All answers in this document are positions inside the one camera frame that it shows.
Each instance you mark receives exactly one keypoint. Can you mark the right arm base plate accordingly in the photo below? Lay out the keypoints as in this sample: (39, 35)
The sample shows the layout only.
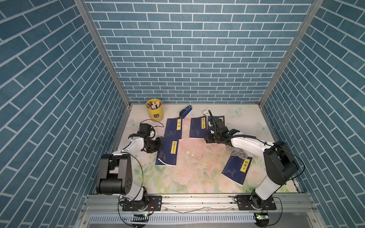
(249, 202)

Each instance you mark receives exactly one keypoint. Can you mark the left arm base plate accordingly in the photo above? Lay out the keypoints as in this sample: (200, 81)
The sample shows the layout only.
(149, 204)

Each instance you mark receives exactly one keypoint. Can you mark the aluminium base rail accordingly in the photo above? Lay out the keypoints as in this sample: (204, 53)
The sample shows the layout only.
(179, 203)

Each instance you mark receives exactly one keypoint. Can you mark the aluminium corner post left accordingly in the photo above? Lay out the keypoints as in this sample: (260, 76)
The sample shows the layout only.
(86, 16)

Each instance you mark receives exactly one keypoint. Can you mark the grey wiping cloth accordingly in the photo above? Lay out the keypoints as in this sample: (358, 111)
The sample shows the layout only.
(237, 152)

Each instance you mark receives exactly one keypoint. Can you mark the white cable duct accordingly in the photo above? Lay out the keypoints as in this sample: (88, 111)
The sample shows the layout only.
(174, 218)

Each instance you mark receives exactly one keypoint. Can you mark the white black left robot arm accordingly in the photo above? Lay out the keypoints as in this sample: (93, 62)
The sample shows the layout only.
(115, 175)

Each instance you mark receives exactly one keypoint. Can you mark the yellow pen cup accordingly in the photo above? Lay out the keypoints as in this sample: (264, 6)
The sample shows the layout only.
(155, 109)

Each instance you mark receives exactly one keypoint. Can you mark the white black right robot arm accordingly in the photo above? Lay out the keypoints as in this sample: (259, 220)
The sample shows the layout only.
(279, 161)

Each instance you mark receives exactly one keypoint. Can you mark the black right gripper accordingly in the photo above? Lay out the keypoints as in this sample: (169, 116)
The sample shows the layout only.
(207, 137)

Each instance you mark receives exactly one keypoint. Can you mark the aluminium corner post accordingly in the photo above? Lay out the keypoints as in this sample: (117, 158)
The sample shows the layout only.
(86, 16)
(312, 11)

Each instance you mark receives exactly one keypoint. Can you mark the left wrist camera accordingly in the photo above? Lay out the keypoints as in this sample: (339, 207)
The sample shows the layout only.
(147, 129)

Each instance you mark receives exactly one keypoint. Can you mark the blue book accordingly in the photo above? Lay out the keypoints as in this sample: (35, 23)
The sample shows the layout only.
(198, 127)
(167, 154)
(215, 123)
(174, 128)
(236, 169)

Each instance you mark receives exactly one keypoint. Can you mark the blue black stapler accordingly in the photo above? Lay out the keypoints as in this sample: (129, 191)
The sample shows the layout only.
(185, 111)

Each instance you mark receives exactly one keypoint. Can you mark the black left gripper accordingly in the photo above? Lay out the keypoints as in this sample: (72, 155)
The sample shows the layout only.
(158, 145)

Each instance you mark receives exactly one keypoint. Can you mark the small white stapler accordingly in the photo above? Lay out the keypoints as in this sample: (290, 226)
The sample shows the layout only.
(207, 112)

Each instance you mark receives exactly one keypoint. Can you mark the aluminium corner post right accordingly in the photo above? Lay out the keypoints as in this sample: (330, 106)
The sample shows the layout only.
(312, 11)

